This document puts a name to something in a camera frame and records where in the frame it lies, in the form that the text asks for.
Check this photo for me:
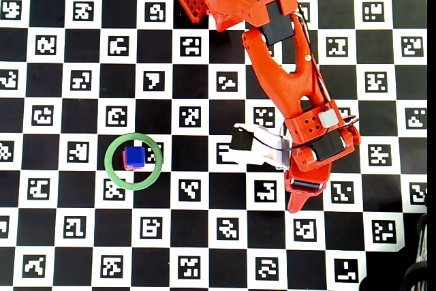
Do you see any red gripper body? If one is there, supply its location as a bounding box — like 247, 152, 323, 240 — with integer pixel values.
284, 149, 333, 200

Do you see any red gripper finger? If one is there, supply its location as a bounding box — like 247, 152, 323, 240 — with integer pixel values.
287, 188, 324, 215

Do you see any blue cube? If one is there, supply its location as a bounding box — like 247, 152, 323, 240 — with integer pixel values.
124, 145, 148, 167

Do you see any red cube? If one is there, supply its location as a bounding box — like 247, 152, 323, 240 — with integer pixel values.
122, 149, 146, 171

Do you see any black white marker board mat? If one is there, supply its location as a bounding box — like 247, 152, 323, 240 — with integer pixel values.
0, 0, 429, 291

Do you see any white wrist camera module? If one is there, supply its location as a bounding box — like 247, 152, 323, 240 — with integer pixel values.
217, 123, 294, 170

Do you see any green ring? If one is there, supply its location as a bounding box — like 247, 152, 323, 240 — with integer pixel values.
104, 132, 164, 192

